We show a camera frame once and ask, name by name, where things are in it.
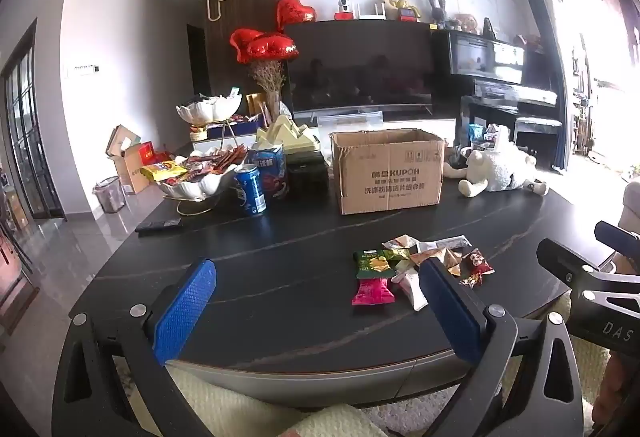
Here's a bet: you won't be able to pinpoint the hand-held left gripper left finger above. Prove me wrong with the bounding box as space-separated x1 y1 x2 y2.
52 258 221 437

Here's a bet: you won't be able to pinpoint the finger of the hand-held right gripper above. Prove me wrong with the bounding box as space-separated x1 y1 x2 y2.
594 220 640 254
536 238 609 291

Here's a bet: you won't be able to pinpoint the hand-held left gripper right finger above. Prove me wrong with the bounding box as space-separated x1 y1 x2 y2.
419 258 586 437

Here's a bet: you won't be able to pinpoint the orange triangular snack packet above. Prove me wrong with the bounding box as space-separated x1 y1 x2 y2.
410 249 463 277

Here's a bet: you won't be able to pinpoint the red brown snack packet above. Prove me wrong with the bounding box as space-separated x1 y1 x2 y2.
459 248 496 288

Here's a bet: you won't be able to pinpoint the pink snack packet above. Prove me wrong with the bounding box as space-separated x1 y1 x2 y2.
351 278 396 307

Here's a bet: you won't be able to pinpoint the white orange snack packet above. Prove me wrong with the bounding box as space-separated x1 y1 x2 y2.
382 234 421 252

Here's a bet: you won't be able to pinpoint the green snack packet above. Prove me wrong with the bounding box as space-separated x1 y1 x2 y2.
354 249 396 280

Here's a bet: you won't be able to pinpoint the brown cardboard box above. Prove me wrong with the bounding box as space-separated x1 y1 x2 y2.
329 129 447 216

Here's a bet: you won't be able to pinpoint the blue box of snacks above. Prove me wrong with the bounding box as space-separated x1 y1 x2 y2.
207 114 263 140

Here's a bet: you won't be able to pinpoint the light grey armchair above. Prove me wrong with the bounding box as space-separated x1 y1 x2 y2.
617 179 640 238

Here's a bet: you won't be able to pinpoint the black remote control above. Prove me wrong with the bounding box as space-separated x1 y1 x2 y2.
135 218 182 234

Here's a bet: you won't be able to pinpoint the white plush sheep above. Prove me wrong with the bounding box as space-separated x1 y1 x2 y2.
444 127 550 200

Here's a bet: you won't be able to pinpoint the white two-tier shell stand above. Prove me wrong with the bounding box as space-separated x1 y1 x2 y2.
159 94 243 218

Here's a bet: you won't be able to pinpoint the black piano bench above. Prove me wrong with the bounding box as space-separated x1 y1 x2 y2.
514 117 563 162

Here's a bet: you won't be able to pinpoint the blue soda can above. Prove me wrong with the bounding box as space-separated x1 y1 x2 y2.
234 164 267 216

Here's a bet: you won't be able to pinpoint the grey trash bin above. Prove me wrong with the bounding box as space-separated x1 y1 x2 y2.
92 176 127 214

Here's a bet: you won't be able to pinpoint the yellow snack packet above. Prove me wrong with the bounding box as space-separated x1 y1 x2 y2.
141 162 188 182

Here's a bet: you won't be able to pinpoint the pile of red snack sticks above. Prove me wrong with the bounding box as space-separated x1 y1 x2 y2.
187 144 248 178

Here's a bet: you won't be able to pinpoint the open cardboard box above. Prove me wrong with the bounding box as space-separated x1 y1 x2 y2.
105 124 151 195

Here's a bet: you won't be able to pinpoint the black box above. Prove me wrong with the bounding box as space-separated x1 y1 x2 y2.
287 151 329 198

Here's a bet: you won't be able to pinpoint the white television cabinet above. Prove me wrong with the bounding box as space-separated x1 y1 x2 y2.
190 112 458 152

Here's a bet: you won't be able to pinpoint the gold mountain-shaped box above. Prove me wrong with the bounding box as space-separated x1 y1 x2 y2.
256 114 321 155

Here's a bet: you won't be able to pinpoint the black upright piano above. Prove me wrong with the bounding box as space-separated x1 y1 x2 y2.
432 29 561 152

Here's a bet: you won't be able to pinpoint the dark curtain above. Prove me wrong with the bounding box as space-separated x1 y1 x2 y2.
510 0 571 168

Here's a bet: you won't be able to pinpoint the gold gift bag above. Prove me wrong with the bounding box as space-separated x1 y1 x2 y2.
246 92 268 118

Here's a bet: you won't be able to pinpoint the black framed glass door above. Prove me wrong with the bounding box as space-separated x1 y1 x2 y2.
0 19 68 220

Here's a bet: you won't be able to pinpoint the dried flowers in vase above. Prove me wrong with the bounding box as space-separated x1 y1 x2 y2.
248 59 288 122

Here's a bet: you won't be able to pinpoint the black television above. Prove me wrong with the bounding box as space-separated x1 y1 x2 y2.
285 19 436 112

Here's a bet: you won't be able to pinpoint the red heart balloon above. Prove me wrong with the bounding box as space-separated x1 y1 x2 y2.
246 34 300 64
230 28 266 64
276 0 317 26

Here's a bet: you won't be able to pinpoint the grey rabbit figurine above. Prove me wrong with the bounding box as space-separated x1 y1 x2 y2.
427 0 447 28

